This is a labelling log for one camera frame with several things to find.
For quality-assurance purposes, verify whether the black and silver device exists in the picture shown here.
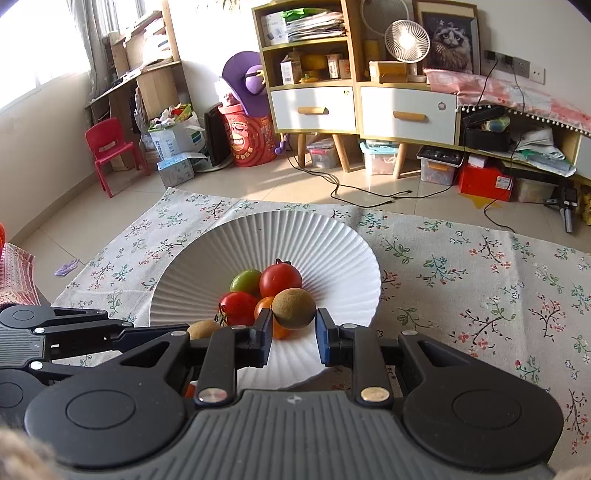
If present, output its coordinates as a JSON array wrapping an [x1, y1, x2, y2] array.
[[544, 185, 578, 234]]

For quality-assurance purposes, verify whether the white drawer with round sticker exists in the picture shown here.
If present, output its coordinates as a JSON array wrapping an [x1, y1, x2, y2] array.
[[360, 86, 458, 146]]

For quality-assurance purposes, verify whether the dark wall socket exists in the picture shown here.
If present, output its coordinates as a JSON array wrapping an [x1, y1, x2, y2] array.
[[483, 50, 529, 77]]

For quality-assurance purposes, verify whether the clear storage box blue lid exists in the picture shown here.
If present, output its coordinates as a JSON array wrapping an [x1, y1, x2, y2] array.
[[360, 141, 399, 176]]

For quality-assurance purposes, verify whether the red tomato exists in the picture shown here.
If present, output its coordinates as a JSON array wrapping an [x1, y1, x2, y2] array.
[[259, 259, 303, 298], [216, 292, 259, 328]]

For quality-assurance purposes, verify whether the white shelf box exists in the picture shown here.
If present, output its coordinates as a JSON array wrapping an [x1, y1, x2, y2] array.
[[280, 55, 303, 85]]

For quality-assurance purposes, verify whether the pink floral cloth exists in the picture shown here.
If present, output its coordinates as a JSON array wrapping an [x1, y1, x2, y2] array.
[[424, 69, 591, 137]]

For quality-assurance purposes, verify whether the white desk fan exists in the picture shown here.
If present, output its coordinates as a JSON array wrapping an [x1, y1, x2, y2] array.
[[385, 19, 431, 81]]

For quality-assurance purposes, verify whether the white ribbed plate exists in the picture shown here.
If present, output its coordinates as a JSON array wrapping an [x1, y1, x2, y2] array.
[[148, 211, 382, 391]]

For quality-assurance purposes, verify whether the orange tomato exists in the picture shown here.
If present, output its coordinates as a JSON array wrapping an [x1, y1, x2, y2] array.
[[254, 296, 296, 340]]

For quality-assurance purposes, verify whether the wooden tissue box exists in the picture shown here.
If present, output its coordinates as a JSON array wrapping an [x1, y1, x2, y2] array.
[[369, 61, 409, 84]]

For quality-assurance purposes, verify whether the light blue carton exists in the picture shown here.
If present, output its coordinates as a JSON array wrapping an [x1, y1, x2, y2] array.
[[157, 154, 195, 189]]

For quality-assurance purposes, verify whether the black bag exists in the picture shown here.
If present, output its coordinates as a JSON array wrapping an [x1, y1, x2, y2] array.
[[463, 106, 512, 151]]

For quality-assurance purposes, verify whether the green lime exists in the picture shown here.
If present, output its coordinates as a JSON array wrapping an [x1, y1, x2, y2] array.
[[230, 269, 262, 296]]

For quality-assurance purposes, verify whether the longan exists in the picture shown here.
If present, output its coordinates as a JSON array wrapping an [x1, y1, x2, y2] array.
[[271, 287, 317, 330], [186, 320, 222, 341]]

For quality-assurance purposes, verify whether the white cabinet drawer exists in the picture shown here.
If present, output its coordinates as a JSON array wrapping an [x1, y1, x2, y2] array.
[[270, 86, 357, 134]]

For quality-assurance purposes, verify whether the black flat appliance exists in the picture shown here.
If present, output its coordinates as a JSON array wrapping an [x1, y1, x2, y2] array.
[[203, 104, 232, 169]]

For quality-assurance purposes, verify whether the white printed carton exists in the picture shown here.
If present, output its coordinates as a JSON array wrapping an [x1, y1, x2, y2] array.
[[148, 104, 206, 160]]

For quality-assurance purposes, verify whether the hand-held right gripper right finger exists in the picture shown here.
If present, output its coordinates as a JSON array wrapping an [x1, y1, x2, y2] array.
[[316, 307, 476, 407]]

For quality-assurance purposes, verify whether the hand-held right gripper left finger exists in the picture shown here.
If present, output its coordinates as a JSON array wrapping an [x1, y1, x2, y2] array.
[[108, 308, 274, 408]]

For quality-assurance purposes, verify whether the purple plush toy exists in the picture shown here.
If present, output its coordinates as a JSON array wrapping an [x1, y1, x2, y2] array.
[[222, 51, 269, 116]]

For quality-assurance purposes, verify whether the red plastic chair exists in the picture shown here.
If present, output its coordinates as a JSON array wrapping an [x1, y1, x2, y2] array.
[[84, 117, 151, 198]]

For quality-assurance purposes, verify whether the floral tablecloth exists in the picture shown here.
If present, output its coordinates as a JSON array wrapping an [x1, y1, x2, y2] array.
[[50, 187, 591, 467]]

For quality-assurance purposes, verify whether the red patterned cloth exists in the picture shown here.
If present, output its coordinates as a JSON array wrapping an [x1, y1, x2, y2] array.
[[0, 242, 40, 310]]

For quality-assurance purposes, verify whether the pile of papers and bags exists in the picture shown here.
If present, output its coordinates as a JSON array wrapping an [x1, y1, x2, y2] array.
[[512, 127, 578, 178]]

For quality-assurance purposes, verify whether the fuzzy fleece garment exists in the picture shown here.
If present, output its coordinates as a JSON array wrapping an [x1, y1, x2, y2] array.
[[0, 425, 60, 480]]

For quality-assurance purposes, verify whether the wooden bookshelf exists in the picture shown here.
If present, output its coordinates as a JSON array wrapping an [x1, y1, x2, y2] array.
[[84, 0, 192, 148]]

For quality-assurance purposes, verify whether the framed cat picture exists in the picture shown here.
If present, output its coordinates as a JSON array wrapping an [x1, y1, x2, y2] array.
[[413, 0, 481, 75]]

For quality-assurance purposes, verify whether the stack of papers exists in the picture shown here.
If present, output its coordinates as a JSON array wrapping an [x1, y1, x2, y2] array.
[[286, 9, 347, 43]]

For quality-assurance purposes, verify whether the clear storage box dark lid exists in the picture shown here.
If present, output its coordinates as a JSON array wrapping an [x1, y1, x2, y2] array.
[[417, 145, 464, 186]]

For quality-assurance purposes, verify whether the red printed bucket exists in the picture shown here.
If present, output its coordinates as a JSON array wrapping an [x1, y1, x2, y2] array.
[[218, 102, 278, 168]]

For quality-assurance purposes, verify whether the black socket cable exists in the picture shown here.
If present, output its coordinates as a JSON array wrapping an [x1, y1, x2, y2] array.
[[475, 58, 528, 139]]

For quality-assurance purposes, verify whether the low wooden cabinet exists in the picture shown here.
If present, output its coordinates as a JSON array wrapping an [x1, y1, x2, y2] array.
[[457, 108, 591, 181]]

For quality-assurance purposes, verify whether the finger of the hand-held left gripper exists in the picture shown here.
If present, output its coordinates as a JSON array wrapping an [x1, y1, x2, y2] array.
[[28, 346, 132, 385], [32, 307, 144, 352]]

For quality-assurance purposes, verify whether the red box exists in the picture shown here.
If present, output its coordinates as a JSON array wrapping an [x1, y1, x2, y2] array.
[[458, 162, 514, 202]]

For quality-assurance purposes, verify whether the black floor cable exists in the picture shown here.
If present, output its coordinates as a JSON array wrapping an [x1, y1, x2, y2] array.
[[285, 152, 419, 208]]

